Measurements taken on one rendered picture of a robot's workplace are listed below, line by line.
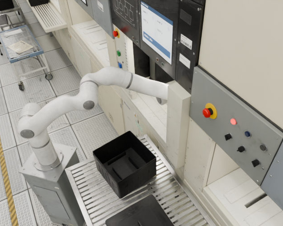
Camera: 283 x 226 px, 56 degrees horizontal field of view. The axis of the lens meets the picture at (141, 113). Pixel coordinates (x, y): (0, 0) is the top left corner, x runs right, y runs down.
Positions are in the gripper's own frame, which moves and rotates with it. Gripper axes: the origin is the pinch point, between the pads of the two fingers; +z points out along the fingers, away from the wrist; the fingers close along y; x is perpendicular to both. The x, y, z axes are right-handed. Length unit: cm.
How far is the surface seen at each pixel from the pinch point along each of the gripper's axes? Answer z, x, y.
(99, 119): -38, -119, -123
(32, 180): -115, -51, -24
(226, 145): -31, 14, 52
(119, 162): -60, -42, -2
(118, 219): -78, -32, 37
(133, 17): -30, 37, -28
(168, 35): -30, 41, 7
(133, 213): -70, -33, 37
